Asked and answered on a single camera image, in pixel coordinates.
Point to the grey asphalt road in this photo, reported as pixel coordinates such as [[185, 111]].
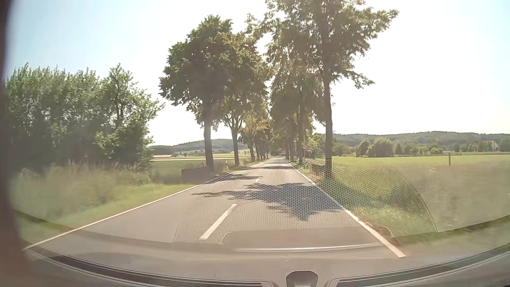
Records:
[[275, 191]]

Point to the wooded hill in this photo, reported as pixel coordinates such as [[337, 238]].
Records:
[[418, 138], [199, 145]]

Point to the green field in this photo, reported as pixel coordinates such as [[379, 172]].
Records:
[[458, 160], [187, 159]]

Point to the row of roadside trees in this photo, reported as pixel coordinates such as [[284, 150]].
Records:
[[211, 71], [318, 59]]

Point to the road markings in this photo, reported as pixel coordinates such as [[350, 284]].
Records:
[[218, 222]]

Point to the low red-roofed building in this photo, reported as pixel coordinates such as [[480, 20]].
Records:
[[162, 156]]

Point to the car's own bonnet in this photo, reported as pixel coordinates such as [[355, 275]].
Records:
[[255, 263]]

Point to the grass verge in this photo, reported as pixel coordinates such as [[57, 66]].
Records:
[[370, 199], [119, 199]]

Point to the row of distant trees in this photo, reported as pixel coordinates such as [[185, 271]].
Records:
[[398, 148]]

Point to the clump of green bushes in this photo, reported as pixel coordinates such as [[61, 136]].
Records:
[[71, 119]]

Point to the distant building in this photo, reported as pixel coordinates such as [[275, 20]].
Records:
[[493, 145]]

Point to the round road sign on post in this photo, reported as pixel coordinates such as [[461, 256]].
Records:
[[305, 148]]

